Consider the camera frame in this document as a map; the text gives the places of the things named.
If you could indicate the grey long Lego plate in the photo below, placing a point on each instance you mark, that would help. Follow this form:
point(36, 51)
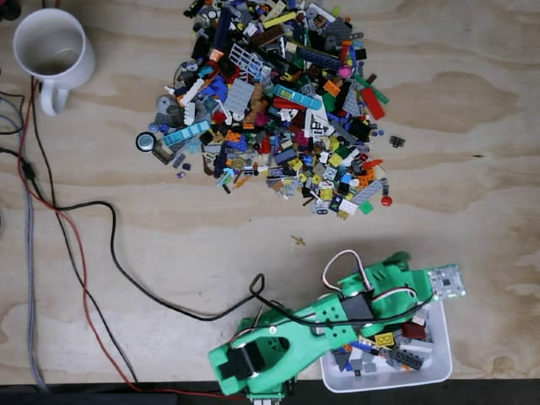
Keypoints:
point(367, 192)

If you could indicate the small tan Lego piece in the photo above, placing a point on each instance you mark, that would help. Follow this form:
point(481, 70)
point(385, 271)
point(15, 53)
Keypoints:
point(298, 241)

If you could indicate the orange Lego claw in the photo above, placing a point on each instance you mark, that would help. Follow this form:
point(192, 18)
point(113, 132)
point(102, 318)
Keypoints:
point(371, 163)

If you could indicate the grey Lego wheel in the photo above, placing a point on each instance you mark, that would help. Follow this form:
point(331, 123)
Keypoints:
point(145, 141)

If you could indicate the camera circuit board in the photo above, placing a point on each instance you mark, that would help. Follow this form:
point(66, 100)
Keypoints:
point(446, 282)

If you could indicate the orange Lego plate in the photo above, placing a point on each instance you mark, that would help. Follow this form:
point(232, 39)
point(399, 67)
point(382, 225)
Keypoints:
point(332, 87)

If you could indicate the dark grey Lego plate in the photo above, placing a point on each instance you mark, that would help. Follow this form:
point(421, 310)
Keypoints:
point(337, 29)

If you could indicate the green square Lego plate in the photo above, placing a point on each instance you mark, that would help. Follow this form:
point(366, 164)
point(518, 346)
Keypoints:
point(366, 207)

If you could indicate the dark blue long brick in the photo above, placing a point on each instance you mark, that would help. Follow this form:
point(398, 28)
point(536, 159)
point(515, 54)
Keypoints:
point(222, 27)

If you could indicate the dark grey long plate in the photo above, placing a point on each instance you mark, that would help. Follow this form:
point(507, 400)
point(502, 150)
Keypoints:
point(407, 359)

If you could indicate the green thin long Lego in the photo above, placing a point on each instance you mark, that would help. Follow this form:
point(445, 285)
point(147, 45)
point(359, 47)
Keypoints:
point(379, 96)

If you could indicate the pink round Lego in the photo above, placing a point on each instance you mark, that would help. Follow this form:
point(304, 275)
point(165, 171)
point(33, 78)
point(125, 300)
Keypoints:
point(345, 71)

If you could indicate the white small Lego piece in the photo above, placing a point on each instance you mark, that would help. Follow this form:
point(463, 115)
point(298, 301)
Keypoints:
point(419, 320)

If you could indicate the white lattice Lego window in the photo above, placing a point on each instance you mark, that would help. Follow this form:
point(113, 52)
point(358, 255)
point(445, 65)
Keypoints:
point(244, 58)

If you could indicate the dark grey brown Lego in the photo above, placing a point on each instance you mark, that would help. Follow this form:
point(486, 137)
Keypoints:
point(163, 152)

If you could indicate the yellow square Lego brick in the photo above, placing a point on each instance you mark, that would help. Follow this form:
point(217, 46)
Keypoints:
point(385, 340)

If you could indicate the dark grey Lego slope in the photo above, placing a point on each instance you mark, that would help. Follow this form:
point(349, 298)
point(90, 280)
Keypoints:
point(341, 361)

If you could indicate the white long Lego brick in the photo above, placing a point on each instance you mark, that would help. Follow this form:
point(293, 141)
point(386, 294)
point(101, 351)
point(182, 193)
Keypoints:
point(193, 91)

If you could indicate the dark blue long plate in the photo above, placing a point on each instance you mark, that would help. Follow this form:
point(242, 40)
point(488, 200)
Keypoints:
point(318, 57)

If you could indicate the red long Lego plate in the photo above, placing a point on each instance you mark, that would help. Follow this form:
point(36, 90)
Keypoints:
point(372, 103)

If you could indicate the small grey square plate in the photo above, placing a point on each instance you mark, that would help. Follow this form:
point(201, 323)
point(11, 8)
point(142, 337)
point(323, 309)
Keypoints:
point(369, 367)

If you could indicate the dark red Lego brick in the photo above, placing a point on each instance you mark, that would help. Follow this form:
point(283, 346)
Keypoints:
point(413, 330)

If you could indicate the grey square Lego plate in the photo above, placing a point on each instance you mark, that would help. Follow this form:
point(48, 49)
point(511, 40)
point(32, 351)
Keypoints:
point(239, 97)

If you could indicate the white square Lego tile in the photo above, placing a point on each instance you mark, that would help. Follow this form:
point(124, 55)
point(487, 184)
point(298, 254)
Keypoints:
point(348, 206)

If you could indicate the yellow long Lego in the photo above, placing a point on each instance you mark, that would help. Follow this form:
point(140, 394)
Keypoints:
point(278, 19)

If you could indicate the black round object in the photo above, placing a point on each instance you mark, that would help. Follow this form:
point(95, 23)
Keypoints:
point(8, 8)

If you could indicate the white printed Lego panel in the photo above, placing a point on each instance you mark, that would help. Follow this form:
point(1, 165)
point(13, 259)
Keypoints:
point(316, 122)

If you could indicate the black Lego grille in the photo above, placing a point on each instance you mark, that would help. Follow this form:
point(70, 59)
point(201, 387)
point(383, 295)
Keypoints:
point(395, 142)

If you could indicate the white ceramic mug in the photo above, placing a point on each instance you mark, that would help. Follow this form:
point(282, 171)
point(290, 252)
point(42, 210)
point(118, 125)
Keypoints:
point(84, 63)

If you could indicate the black square Lego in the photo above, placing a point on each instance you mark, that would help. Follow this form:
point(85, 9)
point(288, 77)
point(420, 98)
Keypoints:
point(361, 54)

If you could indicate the brown long Lego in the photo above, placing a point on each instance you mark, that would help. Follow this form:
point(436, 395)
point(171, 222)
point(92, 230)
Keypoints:
point(266, 37)

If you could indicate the white plastic bin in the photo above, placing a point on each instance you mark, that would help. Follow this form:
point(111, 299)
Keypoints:
point(441, 371)

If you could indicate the light blue long Lego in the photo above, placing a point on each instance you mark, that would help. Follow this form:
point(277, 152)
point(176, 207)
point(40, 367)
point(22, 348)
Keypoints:
point(185, 133)

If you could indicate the cyan printed long Lego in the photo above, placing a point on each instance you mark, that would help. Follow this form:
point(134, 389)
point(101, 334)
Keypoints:
point(297, 97)

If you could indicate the grey round Lego dish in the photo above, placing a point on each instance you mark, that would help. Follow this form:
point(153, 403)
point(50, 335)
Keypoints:
point(163, 103)

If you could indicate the grey Lego wedge plate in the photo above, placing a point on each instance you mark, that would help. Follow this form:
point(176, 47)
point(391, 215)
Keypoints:
point(352, 103)

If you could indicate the red round Lego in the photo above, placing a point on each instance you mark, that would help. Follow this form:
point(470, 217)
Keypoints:
point(386, 201)

